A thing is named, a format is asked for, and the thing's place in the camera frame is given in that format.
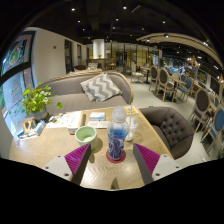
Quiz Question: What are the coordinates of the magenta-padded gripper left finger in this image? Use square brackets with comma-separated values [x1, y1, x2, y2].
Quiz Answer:
[41, 143, 92, 186]

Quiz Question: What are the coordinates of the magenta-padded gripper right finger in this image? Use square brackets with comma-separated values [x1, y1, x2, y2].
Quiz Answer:
[132, 143, 184, 186]

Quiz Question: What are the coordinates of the clear blue-labelled drink bottle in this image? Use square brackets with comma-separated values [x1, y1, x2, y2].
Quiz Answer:
[106, 105, 130, 162]

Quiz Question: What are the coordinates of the pale green mug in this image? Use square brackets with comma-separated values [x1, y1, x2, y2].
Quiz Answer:
[74, 125, 100, 151]

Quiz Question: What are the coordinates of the long white box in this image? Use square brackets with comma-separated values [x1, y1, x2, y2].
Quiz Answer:
[66, 124, 80, 135]

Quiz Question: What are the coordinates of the clear drinking glass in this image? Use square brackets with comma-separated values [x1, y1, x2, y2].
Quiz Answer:
[125, 114, 140, 142]

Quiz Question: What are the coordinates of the dark grey tufted armchair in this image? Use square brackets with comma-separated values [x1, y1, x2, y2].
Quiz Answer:
[139, 106, 195, 160]

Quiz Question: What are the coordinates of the small teal white carton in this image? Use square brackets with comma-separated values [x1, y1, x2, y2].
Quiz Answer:
[33, 119, 47, 136]

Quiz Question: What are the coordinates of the small white blue pack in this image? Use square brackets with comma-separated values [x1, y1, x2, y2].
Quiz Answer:
[89, 111, 106, 122]

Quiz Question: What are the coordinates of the grey curved sofa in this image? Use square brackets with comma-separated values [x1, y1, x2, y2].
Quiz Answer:
[36, 69, 135, 116]

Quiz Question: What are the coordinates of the green potted plant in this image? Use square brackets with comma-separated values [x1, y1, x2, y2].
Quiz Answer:
[20, 83, 64, 122]

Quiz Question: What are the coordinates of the group of dining chairs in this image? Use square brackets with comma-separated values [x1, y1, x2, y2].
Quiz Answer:
[129, 63, 224, 154]

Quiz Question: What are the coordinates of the grey white chevron cushion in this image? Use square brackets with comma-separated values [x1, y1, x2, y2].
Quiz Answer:
[79, 73, 123, 103]

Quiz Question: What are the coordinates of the decorated dark-framed window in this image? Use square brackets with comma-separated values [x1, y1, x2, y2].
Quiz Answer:
[0, 31, 37, 134]

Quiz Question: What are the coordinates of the white round pillar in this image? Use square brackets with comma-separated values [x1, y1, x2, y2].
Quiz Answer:
[92, 38, 106, 60]

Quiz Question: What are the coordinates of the group of ceiling lights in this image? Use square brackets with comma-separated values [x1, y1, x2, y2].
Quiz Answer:
[69, 4, 221, 71]

